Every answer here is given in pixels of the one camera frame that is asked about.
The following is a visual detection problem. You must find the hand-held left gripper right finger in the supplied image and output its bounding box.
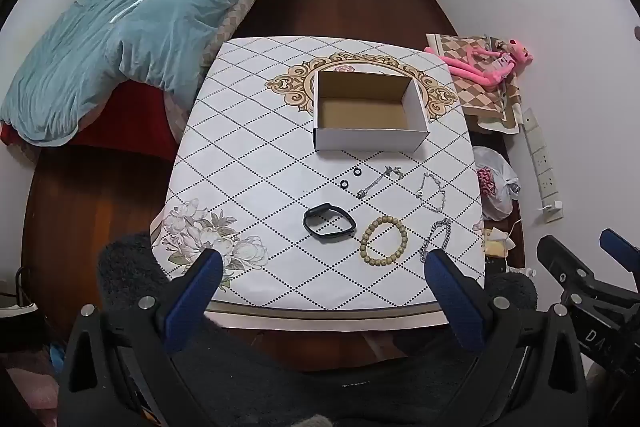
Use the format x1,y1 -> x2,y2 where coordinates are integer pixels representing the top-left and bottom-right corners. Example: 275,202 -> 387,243
423,248 -> 588,427

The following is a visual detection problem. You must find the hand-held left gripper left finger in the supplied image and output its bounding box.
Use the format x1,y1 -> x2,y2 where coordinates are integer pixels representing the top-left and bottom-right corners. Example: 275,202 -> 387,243
57,248 -> 224,427

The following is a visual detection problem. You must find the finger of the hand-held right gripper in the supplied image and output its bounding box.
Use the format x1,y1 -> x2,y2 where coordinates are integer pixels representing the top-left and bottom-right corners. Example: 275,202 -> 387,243
536,234 -> 599,296
599,228 -> 640,294

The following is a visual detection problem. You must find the thick silver chain bracelet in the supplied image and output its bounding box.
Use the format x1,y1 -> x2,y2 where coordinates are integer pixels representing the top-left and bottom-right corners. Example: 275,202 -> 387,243
419,217 -> 452,264

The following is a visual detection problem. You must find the thin silver chain bracelet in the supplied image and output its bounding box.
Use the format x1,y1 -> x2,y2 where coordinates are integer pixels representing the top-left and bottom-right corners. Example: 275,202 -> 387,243
416,172 -> 447,214

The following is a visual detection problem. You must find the wooden bead bracelet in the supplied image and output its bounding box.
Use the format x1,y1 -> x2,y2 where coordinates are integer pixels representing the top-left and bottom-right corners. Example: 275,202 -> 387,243
359,215 -> 410,267

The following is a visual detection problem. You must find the silver bow pendant necklace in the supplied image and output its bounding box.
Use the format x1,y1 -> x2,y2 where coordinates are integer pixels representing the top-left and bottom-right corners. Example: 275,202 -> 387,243
357,165 -> 404,199

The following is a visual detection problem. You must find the black smart band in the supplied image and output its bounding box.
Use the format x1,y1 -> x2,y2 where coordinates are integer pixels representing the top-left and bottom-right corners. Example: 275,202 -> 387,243
302,202 -> 357,242

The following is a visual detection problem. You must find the white cardboard box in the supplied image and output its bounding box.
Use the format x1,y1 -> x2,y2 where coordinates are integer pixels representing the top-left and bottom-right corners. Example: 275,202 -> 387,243
312,70 -> 431,153

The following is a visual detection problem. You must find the yellow packet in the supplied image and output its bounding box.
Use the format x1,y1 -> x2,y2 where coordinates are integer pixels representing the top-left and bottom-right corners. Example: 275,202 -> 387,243
482,227 -> 516,259

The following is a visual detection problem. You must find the white plastic bag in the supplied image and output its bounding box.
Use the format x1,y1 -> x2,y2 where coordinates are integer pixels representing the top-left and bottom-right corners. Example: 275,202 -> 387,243
472,146 -> 521,222

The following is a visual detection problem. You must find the white power strip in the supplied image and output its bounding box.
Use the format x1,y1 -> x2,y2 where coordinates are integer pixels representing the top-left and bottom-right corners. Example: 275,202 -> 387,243
522,108 -> 564,223

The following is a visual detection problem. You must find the white diamond pattern tablecloth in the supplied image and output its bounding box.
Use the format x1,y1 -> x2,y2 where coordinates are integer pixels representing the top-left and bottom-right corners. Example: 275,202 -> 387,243
150,36 -> 489,331

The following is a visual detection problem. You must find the pink cloth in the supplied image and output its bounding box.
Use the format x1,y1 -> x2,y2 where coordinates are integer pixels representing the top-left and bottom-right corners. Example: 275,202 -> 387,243
0,347 -> 62,427

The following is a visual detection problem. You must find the red bed base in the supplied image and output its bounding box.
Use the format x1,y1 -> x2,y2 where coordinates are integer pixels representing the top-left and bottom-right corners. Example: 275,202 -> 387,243
0,77 -> 182,154

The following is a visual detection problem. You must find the pink plush toy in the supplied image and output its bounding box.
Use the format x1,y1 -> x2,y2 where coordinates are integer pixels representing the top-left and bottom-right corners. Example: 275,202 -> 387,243
424,38 -> 535,89

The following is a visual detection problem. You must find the teal blanket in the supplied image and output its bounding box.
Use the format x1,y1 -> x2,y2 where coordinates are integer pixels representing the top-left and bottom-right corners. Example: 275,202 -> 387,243
0,0 -> 281,146

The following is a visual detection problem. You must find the black wire stand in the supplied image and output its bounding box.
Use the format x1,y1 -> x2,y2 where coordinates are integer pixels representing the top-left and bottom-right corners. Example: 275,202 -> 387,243
14,266 -> 32,309

